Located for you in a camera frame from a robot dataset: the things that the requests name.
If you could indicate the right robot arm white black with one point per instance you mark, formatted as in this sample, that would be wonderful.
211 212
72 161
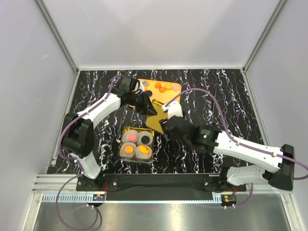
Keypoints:
272 165

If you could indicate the white paper cup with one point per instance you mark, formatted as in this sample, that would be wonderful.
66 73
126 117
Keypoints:
126 133
122 153
144 133
143 156

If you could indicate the aluminium frame rail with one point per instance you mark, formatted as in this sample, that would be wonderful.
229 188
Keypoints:
63 188

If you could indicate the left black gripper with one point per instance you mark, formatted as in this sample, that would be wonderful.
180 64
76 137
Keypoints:
147 107

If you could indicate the orange fish cookie top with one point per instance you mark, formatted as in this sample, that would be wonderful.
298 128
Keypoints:
144 149

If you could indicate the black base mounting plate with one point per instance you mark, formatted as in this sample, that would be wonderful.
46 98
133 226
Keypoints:
117 182

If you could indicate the white paper cup front right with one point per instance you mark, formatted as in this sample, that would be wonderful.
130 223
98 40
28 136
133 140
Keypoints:
143 156

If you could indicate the white paper cup back right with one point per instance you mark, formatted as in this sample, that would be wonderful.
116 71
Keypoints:
144 133

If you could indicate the orange round cookie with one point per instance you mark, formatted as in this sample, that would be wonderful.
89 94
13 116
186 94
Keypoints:
168 86
129 149

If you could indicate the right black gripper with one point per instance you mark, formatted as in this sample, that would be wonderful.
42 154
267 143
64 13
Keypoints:
168 136

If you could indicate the pink round cookie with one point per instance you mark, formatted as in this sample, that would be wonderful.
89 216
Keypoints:
132 137
176 87

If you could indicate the orange scalloped cookie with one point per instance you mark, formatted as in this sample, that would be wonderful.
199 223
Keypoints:
162 89

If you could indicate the gold tin lid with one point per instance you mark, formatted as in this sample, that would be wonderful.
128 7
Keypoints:
153 121

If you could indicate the gold cookie tin box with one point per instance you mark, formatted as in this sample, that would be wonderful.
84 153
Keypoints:
134 158

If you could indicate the white paper cup front left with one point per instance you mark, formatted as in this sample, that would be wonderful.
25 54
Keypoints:
122 153

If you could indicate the orange plastic tray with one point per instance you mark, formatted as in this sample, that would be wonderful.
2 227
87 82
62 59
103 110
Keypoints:
165 97

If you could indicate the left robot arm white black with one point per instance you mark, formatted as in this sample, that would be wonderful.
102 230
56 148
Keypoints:
76 141

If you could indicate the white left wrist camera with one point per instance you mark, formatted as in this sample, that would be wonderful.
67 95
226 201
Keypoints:
140 87

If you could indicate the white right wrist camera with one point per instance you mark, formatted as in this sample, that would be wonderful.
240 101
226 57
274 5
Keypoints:
173 109

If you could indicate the white paper cup back left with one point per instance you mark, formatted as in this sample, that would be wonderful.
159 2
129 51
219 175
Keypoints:
126 133

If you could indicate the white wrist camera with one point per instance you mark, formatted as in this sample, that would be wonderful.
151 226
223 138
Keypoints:
140 87
173 109

